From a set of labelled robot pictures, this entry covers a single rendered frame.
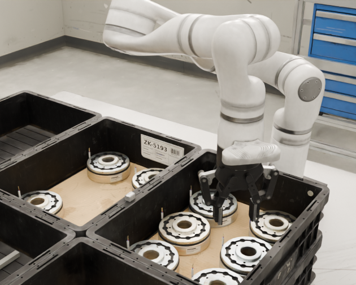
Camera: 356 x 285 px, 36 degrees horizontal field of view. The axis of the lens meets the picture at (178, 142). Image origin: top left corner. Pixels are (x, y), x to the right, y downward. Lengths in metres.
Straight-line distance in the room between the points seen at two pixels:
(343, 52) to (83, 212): 1.96
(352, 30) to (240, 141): 2.03
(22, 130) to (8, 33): 3.16
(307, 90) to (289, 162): 0.19
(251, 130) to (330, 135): 2.68
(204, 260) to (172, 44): 0.41
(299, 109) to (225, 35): 0.49
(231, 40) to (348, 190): 0.88
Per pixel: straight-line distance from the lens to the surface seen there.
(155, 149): 1.31
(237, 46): 0.79
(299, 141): 1.30
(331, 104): 2.99
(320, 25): 2.89
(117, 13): 1.05
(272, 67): 1.26
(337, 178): 1.64
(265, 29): 0.82
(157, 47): 0.96
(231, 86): 0.83
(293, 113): 1.26
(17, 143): 1.53
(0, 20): 4.66
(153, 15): 1.06
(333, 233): 1.40
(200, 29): 0.87
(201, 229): 1.09
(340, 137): 3.51
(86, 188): 1.29
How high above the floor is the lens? 1.50
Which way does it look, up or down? 27 degrees down
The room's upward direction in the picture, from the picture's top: straight up
